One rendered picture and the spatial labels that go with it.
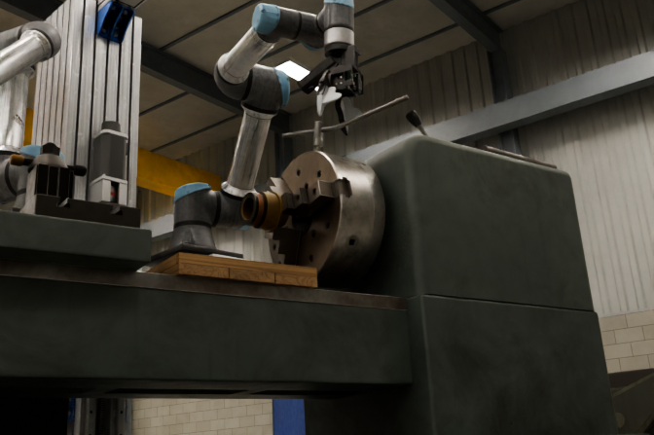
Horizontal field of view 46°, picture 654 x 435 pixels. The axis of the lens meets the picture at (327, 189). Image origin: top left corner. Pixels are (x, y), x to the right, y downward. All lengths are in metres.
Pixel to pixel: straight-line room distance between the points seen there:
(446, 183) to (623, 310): 10.30
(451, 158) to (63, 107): 1.26
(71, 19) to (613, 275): 10.37
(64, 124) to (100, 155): 0.16
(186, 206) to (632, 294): 10.11
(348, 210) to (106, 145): 0.98
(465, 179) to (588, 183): 10.75
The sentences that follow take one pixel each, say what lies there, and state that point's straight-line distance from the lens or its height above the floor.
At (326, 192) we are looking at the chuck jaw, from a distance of 1.69.
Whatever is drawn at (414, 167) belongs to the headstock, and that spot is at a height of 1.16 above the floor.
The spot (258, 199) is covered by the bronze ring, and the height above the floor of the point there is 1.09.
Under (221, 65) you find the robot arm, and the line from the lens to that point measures 2.27.
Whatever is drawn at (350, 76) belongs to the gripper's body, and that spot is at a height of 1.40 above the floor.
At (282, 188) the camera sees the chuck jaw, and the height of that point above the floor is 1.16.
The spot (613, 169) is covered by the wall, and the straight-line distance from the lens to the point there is 12.50.
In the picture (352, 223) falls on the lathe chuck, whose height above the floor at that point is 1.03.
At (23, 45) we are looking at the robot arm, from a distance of 2.29.
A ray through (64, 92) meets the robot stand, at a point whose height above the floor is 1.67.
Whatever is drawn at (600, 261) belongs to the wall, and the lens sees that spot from 12.26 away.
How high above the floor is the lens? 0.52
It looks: 20 degrees up
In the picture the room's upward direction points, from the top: 3 degrees counter-clockwise
